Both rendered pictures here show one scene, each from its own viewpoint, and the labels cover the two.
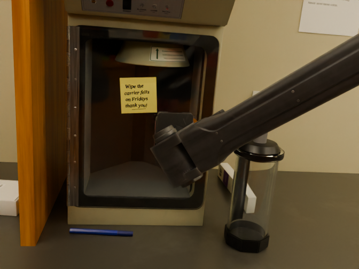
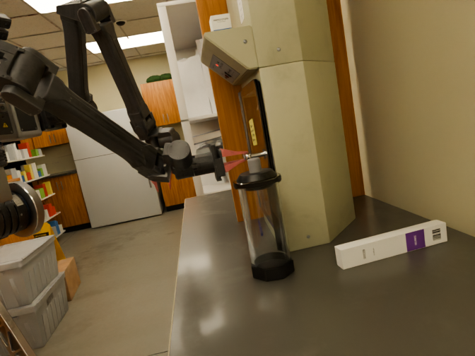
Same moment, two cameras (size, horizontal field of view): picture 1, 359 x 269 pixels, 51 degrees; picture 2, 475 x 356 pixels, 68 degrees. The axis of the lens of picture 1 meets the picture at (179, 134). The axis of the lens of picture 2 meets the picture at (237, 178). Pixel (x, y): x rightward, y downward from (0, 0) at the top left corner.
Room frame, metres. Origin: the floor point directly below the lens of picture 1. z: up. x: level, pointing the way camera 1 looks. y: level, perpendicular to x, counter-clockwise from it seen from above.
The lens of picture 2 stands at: (0.76, -0.94, 1.30)
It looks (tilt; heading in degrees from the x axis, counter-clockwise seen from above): 9 degrees down; 93
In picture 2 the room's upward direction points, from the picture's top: 11 degrees counter-clockwise
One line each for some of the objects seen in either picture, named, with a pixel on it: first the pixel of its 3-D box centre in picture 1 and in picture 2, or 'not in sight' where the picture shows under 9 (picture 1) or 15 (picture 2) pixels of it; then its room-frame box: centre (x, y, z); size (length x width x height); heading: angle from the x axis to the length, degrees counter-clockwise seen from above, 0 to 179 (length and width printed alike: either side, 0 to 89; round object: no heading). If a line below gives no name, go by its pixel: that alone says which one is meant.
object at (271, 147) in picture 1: (259, 142); (256, 172); (0.77, -0.17, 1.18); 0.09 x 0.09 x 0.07
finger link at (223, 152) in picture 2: not in sight; (232, 159); (0.71, 0.02, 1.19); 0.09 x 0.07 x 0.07; 9
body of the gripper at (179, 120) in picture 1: (175, 143); (206, 163); (0.64, 0.01, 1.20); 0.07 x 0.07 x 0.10; 9
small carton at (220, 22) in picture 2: not in sight; (220, 29); (0.75, 0.03, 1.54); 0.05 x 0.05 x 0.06; 9
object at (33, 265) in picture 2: not in sight; (18, 272); (-1.09, 1.49, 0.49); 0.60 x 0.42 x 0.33; 98
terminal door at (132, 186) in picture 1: (142, 125); (259, 154); (0.79, 0.08, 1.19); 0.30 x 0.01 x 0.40; 98
